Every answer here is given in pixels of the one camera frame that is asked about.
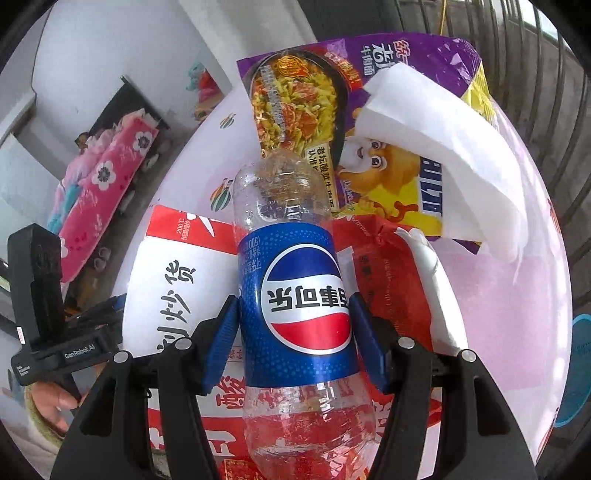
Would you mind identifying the pink balloon-print tablecloth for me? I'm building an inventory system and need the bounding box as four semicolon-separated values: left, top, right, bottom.
149;87;572;456

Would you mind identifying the operator left hand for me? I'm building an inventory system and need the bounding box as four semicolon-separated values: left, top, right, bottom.
25;381;88;440

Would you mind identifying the Pepsi plastic bottle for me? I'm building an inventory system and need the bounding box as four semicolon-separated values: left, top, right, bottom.
232;149;376;479

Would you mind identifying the red crumpled wrapper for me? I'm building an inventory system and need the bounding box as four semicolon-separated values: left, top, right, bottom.
332;215;469;356

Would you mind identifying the colourful toys pile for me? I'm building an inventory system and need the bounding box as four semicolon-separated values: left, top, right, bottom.
186;62;224;124

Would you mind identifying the dark green door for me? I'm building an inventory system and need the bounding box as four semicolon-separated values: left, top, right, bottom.
297;0;404;41

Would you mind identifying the black bed headboard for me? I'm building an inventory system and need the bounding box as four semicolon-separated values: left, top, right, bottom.
88;75;170;136

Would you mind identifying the red white snack bag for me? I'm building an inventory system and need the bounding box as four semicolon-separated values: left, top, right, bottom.
120;204;445;480

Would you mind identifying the white tissue paper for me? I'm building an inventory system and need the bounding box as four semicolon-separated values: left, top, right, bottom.
355;63;529;263

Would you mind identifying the pink floral quilt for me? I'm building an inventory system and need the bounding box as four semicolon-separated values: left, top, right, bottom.
47;109;158;284

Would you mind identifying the purple noodle snack bag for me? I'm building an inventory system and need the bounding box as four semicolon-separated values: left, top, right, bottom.
238;32;497;238

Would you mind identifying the blue plastic trash basket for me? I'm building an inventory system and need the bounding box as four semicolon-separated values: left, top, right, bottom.
554;314;591;428

